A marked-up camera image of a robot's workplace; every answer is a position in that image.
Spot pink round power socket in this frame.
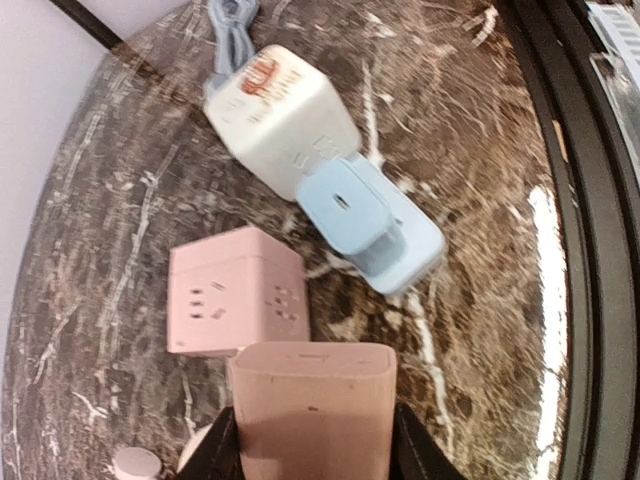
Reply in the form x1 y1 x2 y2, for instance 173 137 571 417
176 424 212 473

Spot black front rail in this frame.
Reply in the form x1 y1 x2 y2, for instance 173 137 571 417
498 1 639 479

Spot right grey cable duct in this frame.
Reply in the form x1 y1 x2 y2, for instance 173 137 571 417
587 2 639 67

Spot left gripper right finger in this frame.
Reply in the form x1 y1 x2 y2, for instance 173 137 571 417
389 404 466 480

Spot pink cube socket adapter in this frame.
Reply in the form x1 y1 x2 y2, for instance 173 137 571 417
167 226 311 356

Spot blue power strip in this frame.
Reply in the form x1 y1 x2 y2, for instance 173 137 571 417
204 74 445 296

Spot white cube socket adapter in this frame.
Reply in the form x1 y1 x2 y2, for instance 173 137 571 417
204 44 361 202

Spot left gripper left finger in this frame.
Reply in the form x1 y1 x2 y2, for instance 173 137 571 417
175 407 243 480

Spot pink charger plug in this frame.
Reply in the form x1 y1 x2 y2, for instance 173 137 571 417
229 342 397 479

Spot right black frame post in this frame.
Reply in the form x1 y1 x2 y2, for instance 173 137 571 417
50 0 123 50

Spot blue charger plug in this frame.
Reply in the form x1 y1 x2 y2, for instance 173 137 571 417
296 159 405 256

